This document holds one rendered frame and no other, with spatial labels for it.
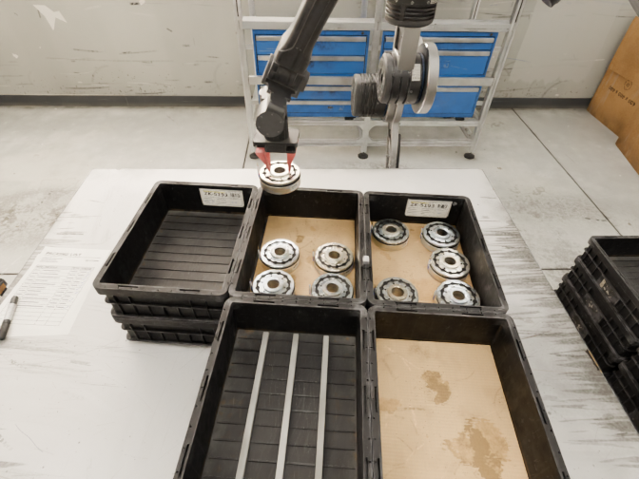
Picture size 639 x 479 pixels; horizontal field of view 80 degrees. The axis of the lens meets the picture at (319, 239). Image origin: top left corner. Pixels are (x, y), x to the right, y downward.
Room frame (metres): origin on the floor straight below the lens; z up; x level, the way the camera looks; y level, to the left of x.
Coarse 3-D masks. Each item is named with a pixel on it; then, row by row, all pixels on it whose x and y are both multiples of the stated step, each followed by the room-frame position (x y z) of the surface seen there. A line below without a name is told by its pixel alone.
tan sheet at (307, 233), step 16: (272, 224) 0.84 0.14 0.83; (288, 224) 0.84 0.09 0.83; (304, 224) 0.84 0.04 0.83; (320, 224) 0.84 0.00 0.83; (336, 224) 0.85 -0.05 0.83; (352, 224) 0.85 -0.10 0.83; (304, 240) 0.77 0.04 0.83; (320, 240) 0.78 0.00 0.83; (336, 240) 0.78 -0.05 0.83; (352, 240) 0.78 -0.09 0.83; (304, 256) 0.72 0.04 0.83; (256, 272) 0.65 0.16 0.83; (304, 272) 0.66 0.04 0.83; (352, 272) 0.66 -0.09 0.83; (304, 288) 0.60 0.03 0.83
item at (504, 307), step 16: (368, 192) 0.88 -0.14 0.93; (384, 192) 0.88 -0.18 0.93; (368, 208) 0.80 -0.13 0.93; (368, 224) 0.74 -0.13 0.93; (368, 240) 0.69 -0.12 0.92; (480, 240) 0.69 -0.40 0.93; (368, 256) 0.63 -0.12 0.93; (368, 272) 0.58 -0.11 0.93; (368, 288) 0.53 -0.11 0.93; (496, 288) 0.54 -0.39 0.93; (368, 304) 0.49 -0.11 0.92; (384, 304) 0.49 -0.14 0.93; (400, 304) 0.49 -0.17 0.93; (416, 304) 0.49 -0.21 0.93; (432, 304) 0.49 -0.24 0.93; (448, 304) 0.49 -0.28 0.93
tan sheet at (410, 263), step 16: (416, 224) 0.86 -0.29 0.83; (416, 240) 0.79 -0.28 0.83; (384, 256) 0.72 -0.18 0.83; (400, 256) 0.72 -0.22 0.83; (416, 256) 0.73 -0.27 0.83; (384, 272) 0.66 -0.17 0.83; (400, 272) 0.67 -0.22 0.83; (416, 272) 0.67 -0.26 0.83; (416, 288) 0.61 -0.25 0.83; (432, 288) 0.61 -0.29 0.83
